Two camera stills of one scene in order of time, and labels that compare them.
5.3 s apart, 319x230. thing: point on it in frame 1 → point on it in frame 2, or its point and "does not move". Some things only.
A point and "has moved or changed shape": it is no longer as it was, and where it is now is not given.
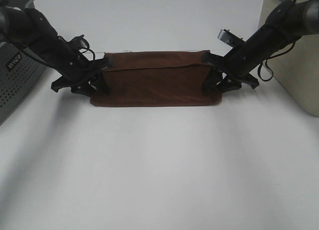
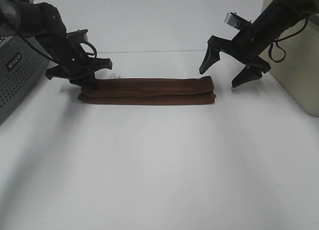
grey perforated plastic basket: (20, 69) does not move
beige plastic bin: (297, 71) does not move
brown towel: (175, 78) has moved or changed shape
